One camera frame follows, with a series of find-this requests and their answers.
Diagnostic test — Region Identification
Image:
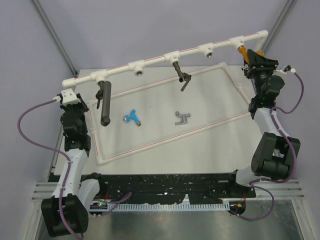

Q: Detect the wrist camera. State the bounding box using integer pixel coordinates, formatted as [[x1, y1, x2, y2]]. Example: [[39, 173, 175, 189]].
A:
[[53, 88, 81, 106], [273, 64, 296, 77]]

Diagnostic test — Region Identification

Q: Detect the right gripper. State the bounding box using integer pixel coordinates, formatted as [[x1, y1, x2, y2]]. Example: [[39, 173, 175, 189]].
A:
[[244, 49, 280, 99]]

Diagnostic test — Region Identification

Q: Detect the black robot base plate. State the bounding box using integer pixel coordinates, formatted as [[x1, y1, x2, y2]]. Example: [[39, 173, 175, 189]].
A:
[[80, 172, 256, 205]]

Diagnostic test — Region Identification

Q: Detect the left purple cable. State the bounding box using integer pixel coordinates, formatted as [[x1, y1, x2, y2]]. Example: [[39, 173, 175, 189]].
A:
[[17, 99, 132, 240]]

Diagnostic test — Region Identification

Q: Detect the silver metal faucet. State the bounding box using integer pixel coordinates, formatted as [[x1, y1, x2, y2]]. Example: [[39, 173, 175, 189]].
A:
[[174, 111, 191, 126]]

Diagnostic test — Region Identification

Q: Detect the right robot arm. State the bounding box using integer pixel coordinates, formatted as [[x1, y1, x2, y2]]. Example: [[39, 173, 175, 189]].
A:
[[226, 46, 301, 197]]

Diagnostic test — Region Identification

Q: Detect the blue plastic faucet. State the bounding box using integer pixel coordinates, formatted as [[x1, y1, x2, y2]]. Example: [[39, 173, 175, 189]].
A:
[[122, 109, 141, 127]]

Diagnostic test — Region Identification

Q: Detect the right aluminium frame post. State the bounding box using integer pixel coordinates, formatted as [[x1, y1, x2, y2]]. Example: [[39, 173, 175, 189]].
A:
[[262, 0, 298, 53]]

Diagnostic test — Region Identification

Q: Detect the left aluminium frame post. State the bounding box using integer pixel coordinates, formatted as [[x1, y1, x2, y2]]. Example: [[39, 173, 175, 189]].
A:
[[30, 0, 78, 77]]

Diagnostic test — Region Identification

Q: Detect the aluminium frame post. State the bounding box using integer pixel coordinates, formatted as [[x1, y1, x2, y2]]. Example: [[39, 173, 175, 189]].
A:
[[30, 0, 78, 77], [262, 0, 298, 53]]

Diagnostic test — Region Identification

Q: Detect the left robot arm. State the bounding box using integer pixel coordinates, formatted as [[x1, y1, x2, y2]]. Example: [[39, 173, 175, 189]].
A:
[[40, 91, 107, 240]]

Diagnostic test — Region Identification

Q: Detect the dark grey lever faucet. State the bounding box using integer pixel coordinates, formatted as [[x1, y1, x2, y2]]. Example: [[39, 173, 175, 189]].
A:
[[172, 61, 192, 92]]

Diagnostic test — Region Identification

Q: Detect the white slotted cable duct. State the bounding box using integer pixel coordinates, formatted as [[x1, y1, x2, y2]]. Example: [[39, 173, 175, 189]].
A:
[[112, 201, 230, 212]]

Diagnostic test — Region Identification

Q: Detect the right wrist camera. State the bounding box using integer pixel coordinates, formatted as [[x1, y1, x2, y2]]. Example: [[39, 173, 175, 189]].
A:
[[273, 64, 296, 77]]

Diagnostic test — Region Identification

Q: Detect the white PVC pipe frame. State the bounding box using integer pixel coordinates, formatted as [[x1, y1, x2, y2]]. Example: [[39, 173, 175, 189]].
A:
[[61, 29, 269, 166]]

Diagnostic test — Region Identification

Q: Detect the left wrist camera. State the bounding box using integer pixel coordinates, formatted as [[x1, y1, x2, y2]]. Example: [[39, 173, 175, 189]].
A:
[[53, 88, 81, 106]]

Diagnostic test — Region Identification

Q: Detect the orange faucet chrome knob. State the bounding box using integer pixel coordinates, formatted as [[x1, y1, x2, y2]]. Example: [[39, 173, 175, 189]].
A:
[[237, 45, 265, 64]]

